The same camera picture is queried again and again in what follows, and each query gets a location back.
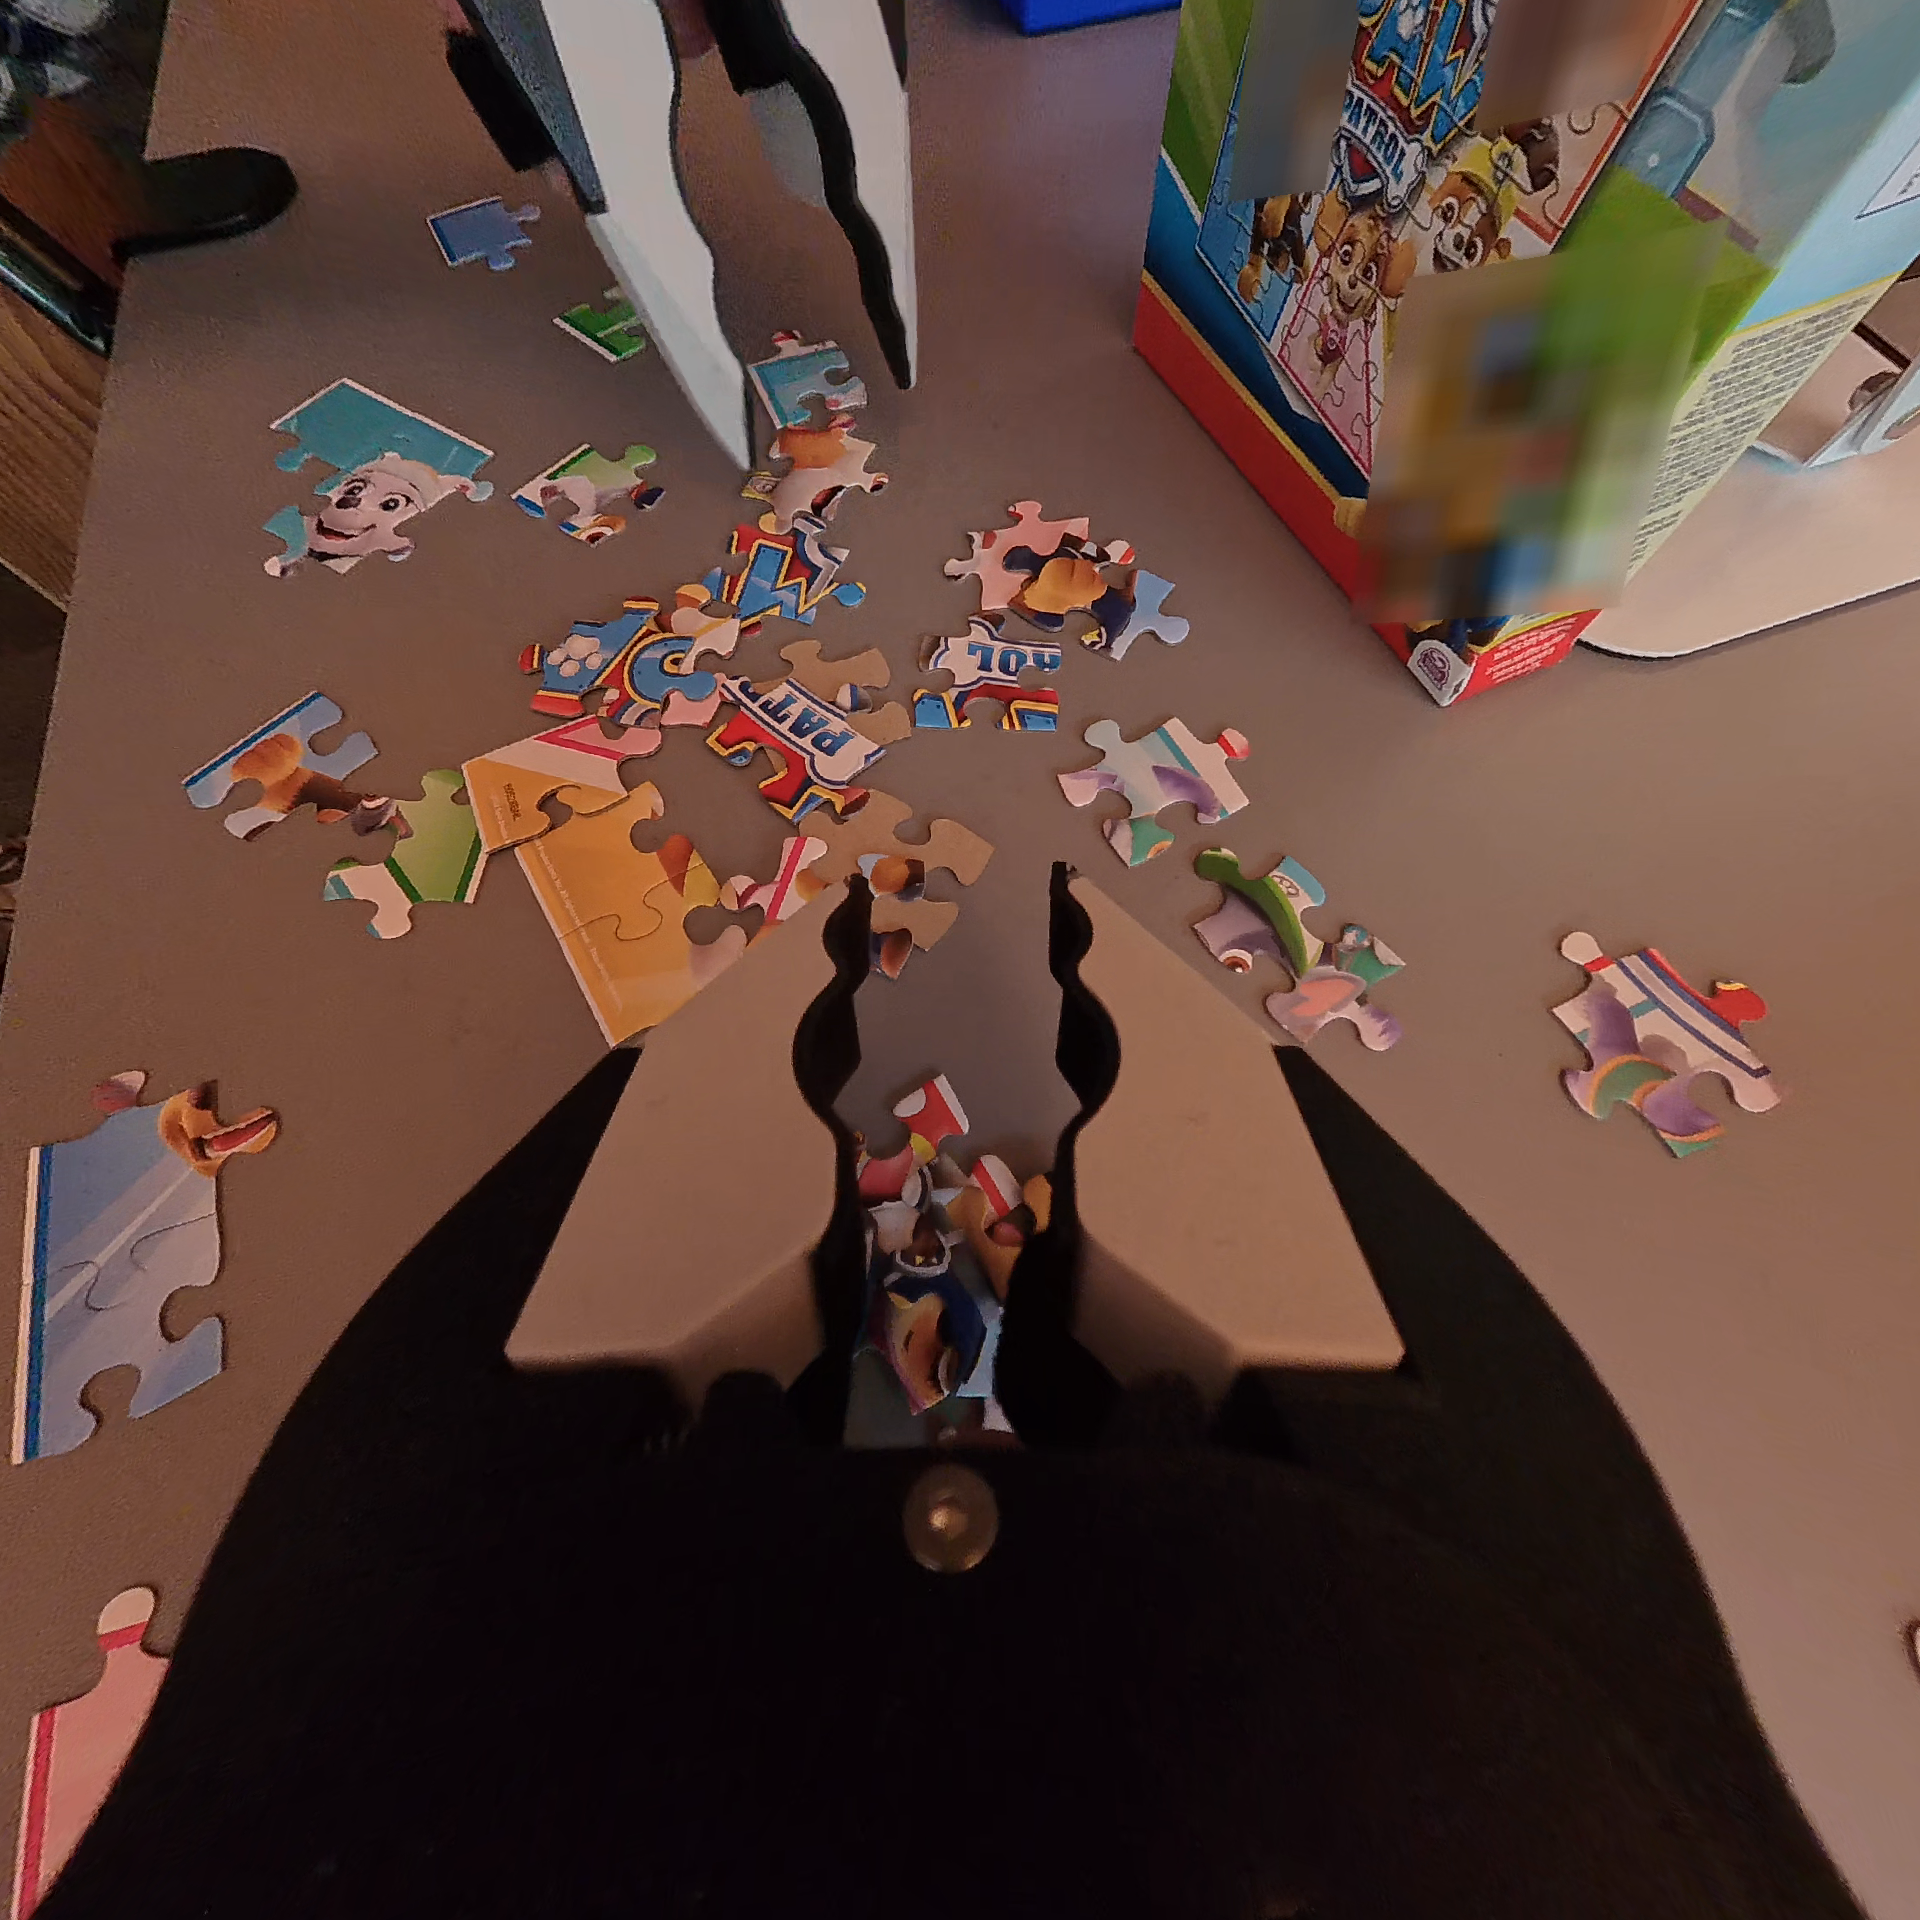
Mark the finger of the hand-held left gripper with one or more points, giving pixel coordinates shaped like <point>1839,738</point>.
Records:
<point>629,181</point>
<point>873,118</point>

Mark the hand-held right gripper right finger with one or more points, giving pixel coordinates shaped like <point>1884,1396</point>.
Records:
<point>1229,1202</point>

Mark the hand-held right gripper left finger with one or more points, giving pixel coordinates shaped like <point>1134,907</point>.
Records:
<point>678,1202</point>

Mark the yellow puzzle piece pale knob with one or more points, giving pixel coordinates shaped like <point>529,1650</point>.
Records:
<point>647,977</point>

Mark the blue uniform dog puzzle piece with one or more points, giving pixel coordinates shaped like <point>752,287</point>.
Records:
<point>912,1320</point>

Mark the yellow puzzle piece brown spot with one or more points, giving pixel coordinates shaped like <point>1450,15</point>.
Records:
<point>603,885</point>

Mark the teal husky dog puzzle section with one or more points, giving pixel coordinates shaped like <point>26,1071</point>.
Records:
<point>378,482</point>

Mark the pile of puzzle pieces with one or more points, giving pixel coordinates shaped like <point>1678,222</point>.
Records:
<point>780,660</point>

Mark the pink dog puzzle section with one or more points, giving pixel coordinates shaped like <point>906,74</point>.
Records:
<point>76,1773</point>

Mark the grey desk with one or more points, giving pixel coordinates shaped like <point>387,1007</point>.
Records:
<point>1503,1352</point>

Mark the blue edge puzzle piece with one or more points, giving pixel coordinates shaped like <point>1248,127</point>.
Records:
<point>481,236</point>

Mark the green striped edge puzzle piece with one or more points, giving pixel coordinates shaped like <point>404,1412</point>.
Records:
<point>612,328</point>

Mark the blue bin with white label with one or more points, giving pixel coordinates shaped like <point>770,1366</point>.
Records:
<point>1096,15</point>

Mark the green purple joined puzzle pieces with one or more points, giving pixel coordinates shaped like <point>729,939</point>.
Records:
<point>1289,948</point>

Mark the teal striped edge puzzle piece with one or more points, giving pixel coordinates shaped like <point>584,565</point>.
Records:
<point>802,385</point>

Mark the green white dog puzzle piece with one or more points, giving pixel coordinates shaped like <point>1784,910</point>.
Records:
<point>594,490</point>

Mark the black rounded object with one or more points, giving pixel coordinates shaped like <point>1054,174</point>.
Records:
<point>209,194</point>

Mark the red puzzle box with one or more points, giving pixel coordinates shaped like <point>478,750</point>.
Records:
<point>1200,153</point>

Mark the tan face-down puzzle piece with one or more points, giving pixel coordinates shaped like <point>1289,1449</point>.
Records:
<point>901,855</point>

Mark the rainbow puzzle piece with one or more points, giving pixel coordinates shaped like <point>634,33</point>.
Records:
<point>1665,1051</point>

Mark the blue sky puzzle section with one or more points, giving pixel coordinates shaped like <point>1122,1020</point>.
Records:
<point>106,1275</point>

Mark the blue puzzle piece with dog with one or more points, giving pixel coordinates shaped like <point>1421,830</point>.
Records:
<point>267,762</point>

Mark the white stand base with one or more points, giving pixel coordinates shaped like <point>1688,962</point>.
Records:
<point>1801,557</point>

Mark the beige case with printed sheet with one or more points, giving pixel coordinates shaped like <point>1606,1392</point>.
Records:
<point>1859,407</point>

